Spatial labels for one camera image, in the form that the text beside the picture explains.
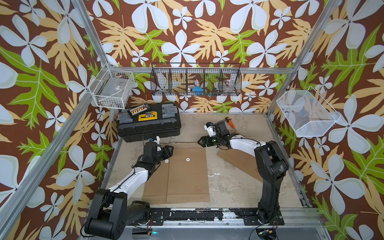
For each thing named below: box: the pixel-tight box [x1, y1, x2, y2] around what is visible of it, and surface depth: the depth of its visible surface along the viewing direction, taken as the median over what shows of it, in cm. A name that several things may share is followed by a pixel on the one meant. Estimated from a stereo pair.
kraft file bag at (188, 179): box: [166, 148, 210, 204], surface depth 88 cm
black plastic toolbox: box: [116, 103, 182, 143], surface depth 97 cm
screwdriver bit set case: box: [127, 102, 151, 116], surface depth 97 cm
